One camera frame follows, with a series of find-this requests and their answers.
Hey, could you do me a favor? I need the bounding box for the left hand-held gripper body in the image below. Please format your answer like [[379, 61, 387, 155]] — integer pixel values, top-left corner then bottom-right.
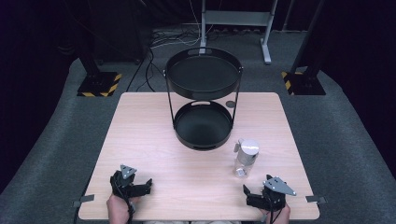
[[109, 163, 145, 199]]

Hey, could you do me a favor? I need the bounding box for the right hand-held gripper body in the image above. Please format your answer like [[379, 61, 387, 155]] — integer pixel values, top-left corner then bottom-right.
[[261, 174, 298, 213]]

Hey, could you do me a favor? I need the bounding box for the clear bottle with silver lid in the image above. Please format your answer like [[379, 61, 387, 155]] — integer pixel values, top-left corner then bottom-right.
[[233, 138, 261, 179]]

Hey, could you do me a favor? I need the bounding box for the black two-tier round rack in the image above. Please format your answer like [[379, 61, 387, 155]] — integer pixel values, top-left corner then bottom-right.
[[163, 47, 244, 152]]

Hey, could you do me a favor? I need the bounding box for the person's right hand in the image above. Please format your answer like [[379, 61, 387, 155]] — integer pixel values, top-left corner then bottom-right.
[[259, 203, 291, 224]]

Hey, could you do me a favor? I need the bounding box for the person's left hand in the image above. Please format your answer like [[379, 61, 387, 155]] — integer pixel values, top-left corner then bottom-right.
[[106, 193, 142, 224]]

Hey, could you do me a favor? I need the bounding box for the grey table clamp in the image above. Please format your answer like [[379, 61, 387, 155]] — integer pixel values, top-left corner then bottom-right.
[[71, 194, 95, 208], [304, 194, 328, 205]]

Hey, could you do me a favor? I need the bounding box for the black stand with striped base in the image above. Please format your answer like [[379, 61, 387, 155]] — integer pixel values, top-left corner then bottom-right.
[[281, 0, 327, 96], [64, 0, 123, 98]]

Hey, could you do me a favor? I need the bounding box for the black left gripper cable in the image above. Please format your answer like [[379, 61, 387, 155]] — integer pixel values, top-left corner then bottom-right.
[[111, 177, 136, 224]]

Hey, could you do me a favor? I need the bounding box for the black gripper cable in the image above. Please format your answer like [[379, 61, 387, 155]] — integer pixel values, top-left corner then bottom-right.
[[111, 177, 136, 224], [266, 195, 285, 224]]

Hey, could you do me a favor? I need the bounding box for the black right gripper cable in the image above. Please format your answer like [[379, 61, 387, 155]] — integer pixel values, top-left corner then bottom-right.
[[266, 195, 285, 224]]

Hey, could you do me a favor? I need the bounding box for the bundle of floor cables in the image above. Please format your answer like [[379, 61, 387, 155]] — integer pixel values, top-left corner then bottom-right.
[[124, 0, 206, 93]]

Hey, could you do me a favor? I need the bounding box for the grey metal frame stand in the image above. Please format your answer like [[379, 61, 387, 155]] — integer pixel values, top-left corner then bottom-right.
[[198, 0, 280, 65]]

